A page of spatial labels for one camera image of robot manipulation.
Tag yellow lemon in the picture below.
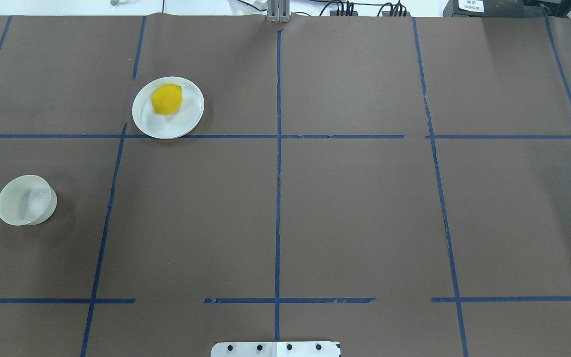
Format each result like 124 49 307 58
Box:
150 84 183 116

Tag white plate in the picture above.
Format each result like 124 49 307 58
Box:
131 76 205 139

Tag white bowl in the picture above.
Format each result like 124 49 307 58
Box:
0 175 57 226

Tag orange black connector board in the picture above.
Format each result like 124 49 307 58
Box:
328 1 359 17

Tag black computer box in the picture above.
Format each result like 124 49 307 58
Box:
443 0 545 18

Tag aluminium frame post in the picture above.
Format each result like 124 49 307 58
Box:
266 0 291 23

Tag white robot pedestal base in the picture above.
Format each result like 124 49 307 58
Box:
210 341 342 357

